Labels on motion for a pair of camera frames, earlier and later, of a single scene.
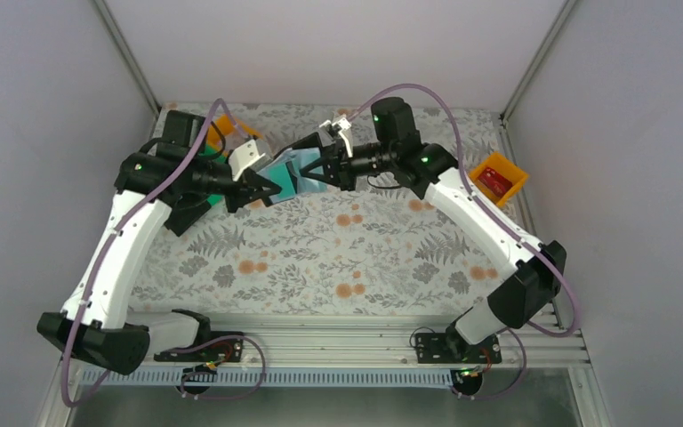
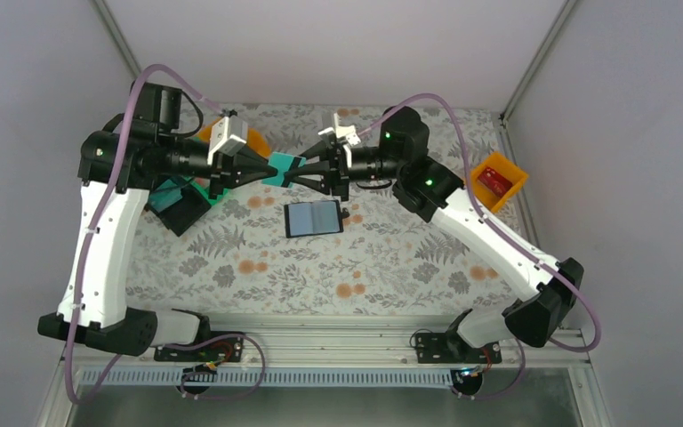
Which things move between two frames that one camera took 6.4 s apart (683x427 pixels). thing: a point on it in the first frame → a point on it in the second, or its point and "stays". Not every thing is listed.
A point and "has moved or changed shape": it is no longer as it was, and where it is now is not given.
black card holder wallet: x=298 y=158 has moved or changed shape
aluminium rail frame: x=354 y=340 stays
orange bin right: x=497 y=179 stays
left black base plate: x=213 y=347 stays
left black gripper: x=235 y=189 → x=218 y=173
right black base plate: x=451 y=348 stays
